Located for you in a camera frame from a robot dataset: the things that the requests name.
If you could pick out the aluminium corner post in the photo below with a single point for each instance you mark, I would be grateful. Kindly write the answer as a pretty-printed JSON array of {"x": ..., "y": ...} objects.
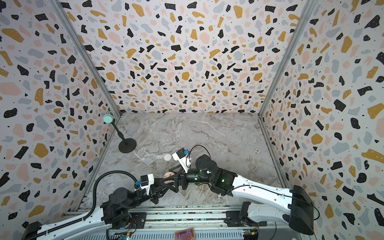
[
  {"x": 65, "y": 21},
  {"x": 305, "y": 16}
]

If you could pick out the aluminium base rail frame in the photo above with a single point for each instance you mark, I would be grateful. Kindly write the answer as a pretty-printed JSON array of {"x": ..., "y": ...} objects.
[{"x": 209, "y": 223}]

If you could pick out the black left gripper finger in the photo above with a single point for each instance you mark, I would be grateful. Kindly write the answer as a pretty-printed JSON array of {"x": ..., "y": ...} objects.
[
  {"x": 165, "y": 188},
  {"x": 161, "y": 181}
]

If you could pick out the pink round earbud case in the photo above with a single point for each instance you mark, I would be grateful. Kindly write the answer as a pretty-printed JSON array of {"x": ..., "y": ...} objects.
[{"x": 167, "y": 175}]

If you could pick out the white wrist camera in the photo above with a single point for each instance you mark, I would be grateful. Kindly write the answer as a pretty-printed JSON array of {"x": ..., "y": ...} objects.
[
  {"x": 183, "y": 157},
  {"x": 145, "y": 183}
]

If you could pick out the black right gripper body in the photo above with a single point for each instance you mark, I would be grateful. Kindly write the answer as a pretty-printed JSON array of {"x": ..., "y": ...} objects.
[{"x": 183, "y": 180}]

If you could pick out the aluminium corner post left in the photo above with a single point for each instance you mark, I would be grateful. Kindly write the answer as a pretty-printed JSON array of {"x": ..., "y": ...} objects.
[{"x": 65, "y": 21}]

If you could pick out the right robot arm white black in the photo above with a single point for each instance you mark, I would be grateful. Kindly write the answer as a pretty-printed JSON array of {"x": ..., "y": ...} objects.
[{"x": 264, "y": 203}]

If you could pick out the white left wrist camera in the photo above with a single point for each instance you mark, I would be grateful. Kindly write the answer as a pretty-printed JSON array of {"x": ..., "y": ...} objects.
[{"x": 145, "y": 183}]

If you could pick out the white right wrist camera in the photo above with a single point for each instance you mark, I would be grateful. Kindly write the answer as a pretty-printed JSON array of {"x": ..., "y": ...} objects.
[{"x": 183, "y": 157}]

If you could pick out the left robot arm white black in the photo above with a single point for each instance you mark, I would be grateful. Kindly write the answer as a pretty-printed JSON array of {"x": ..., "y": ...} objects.
[{"x": 113, "y": 214}]

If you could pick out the green microphone head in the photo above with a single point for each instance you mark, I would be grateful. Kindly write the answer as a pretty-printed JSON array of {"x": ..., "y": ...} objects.
[{"x": 108, "y": 118}]

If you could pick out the white earbud charging case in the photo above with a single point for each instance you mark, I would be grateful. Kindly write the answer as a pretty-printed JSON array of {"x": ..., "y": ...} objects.
[{"x": 168, "y": 157}]

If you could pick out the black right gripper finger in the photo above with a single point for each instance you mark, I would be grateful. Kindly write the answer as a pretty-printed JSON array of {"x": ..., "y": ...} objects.
[
  {"x": 178, "y": 172},
  {"x": 173, "y": 185}
]

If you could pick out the aluminium corner post right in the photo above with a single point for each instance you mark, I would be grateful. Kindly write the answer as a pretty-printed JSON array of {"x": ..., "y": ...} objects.
[{"x": 305, "y": 16}]

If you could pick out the pink circuit board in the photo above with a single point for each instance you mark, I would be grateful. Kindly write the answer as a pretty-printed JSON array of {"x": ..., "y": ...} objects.
[{"x": 188, "y": 234}]

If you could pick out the black microphone stand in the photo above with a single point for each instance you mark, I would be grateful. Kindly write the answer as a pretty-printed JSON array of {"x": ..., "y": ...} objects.
[{"x": 127, "y": 145}]

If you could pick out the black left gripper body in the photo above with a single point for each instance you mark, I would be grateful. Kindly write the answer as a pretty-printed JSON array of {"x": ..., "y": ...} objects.
[{"x": 155, "y": 198}]

